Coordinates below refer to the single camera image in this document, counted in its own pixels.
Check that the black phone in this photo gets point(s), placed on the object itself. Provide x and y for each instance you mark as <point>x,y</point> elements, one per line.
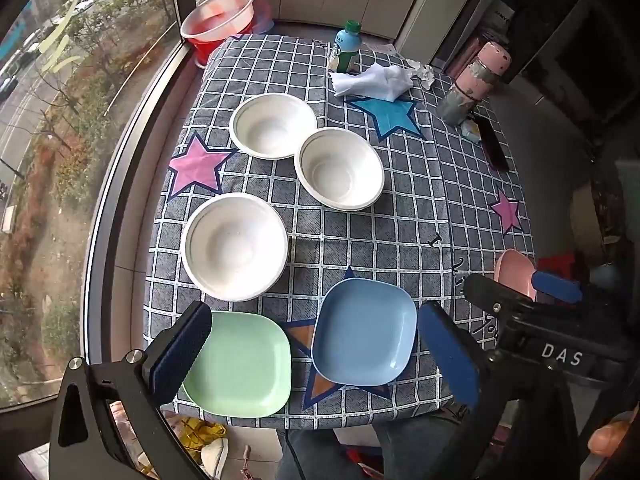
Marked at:
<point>492,145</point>

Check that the checked tablecloth with stars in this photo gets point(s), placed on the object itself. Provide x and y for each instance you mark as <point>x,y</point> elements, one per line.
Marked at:
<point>400,220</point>

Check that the blue square plate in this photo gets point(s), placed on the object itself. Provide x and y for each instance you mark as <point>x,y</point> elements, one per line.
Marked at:
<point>362,332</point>

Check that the red stool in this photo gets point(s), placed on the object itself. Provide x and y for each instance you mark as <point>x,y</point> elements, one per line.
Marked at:
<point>555,262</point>

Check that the white paper bowl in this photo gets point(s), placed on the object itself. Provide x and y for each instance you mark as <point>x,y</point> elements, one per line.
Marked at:
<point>340,167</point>
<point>235,247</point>
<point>272,125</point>

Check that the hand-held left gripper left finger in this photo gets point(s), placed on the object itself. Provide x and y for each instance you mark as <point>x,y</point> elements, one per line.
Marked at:
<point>180,355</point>

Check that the red plastic basin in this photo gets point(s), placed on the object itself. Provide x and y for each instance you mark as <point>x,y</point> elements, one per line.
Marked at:
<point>220,12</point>

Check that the crumpled white tissue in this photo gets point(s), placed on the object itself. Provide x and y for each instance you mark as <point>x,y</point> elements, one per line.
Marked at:
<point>422,74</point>

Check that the white paper towel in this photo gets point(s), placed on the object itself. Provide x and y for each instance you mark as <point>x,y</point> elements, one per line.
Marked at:
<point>375,82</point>

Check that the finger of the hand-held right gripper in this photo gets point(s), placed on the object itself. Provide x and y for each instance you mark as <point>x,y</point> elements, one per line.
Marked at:
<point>492,295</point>
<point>555,285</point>

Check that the dark window frame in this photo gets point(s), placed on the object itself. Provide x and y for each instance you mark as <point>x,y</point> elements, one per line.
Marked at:
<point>100,240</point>

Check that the person's right hand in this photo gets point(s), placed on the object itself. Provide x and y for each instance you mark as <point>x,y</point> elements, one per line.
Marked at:
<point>615,435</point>

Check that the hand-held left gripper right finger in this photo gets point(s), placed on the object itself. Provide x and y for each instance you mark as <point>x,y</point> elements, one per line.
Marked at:
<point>447,355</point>

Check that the pink square plate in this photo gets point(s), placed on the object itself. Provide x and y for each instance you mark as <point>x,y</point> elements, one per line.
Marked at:
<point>515,270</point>

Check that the green-capped drink bottle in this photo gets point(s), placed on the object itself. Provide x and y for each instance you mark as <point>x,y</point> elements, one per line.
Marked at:
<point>345,50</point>

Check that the person's jeans legs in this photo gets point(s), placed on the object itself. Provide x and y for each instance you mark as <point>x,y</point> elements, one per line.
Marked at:
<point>320,452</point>

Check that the yellow cloth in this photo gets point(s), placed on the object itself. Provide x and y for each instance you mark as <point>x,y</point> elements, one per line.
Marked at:
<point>200,435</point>

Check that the small white packet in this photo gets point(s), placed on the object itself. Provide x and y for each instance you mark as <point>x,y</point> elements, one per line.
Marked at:
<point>470,131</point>

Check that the pink thermos bottle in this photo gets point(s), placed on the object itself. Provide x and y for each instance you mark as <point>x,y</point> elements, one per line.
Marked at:
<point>475,80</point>

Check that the green square plate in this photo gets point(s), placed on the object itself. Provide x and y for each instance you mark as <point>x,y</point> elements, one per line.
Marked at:
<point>240,365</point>

